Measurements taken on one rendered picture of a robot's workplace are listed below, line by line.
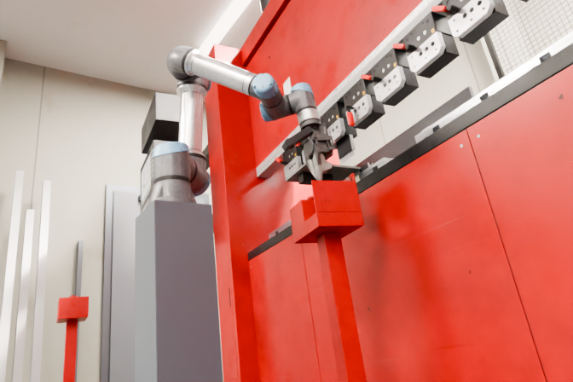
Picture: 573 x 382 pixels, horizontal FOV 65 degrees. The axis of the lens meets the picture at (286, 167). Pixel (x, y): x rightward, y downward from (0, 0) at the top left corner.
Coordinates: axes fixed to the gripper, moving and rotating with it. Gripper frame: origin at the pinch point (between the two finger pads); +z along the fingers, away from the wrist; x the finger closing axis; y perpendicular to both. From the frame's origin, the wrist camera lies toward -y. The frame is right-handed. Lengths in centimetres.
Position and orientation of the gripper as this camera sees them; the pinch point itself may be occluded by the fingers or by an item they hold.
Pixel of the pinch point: (317, 178)
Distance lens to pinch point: 148.5
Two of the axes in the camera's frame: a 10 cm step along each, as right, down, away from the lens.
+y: 9.1, -0.5, 4.1
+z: 2.1, 9.1, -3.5
